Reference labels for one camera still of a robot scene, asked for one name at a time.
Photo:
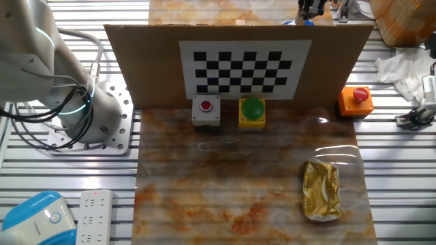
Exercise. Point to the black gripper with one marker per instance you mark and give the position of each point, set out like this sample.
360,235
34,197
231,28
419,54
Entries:
313,4

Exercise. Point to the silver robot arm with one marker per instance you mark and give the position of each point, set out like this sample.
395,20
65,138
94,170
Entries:
30,51

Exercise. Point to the blue tissue pack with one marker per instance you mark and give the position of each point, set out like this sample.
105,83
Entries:
309,23

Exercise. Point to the small wooden cube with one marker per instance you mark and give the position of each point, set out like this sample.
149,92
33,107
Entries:
240,22

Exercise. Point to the checkerboard calibration sheet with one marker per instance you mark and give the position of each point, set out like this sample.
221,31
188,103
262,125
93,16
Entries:
245,73

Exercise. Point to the orange box red emergency button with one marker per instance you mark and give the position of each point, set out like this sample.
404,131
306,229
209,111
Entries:
354,107

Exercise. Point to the crumpled white tissue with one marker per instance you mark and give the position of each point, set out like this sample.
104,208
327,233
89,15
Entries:
402,71

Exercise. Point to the yellow box green mushroom button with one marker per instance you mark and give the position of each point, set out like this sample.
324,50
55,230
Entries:
252,109

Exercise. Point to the grey box red push button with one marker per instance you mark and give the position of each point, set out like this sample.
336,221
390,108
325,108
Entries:
206,117

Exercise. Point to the gold foil packet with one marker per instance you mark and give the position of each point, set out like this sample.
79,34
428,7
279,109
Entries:
320,190

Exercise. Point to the marble pattern table mat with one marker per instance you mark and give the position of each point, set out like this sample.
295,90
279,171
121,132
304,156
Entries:
221,170

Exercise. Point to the white power strip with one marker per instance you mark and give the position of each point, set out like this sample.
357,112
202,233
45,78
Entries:
93,217

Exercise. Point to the blue and white device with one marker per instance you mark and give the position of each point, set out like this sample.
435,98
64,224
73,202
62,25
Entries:
30,221

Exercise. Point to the upright metal bracket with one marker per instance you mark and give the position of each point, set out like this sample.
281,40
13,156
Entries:
343,13

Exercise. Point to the metal camera mount clamp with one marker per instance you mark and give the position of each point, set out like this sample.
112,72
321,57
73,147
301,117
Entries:
413,119

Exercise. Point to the brown cardboard wall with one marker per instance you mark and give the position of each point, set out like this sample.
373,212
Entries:
143,68

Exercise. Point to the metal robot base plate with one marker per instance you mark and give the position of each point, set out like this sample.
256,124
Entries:
124,136

